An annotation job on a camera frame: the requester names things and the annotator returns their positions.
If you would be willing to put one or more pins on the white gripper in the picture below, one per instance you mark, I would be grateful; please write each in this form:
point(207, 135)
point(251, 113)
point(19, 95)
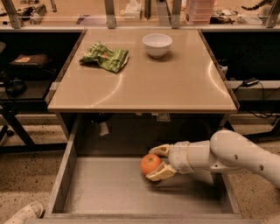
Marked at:
point(180, 157)

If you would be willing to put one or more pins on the orange fruit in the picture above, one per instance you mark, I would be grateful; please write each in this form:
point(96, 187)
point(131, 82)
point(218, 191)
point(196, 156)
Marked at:
point(149, 163)

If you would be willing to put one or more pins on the green crumpled chip bag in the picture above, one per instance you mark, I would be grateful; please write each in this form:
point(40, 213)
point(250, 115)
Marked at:
point(110, 60)

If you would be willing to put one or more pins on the pink stacked trays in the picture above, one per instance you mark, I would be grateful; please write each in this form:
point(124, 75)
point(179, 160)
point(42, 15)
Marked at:
point(198, 12)

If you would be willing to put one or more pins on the black power adapter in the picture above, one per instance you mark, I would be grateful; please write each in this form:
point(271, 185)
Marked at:
point(250, 82)

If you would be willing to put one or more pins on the white shoe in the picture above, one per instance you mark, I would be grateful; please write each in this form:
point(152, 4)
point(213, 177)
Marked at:
point(32, 211)

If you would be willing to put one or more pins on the open grey top drawer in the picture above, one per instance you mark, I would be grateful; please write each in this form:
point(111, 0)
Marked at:
point(99, 178)

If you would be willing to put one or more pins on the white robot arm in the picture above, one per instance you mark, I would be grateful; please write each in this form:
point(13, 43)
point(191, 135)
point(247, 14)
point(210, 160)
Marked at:
point(226, 151)

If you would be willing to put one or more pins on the tissue box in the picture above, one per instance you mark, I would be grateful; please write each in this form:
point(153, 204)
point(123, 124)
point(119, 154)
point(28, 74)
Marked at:
point(133, 10)

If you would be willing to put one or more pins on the white ceramic bowl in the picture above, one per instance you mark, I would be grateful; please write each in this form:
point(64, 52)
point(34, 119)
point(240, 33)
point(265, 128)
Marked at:
point(157, 44)

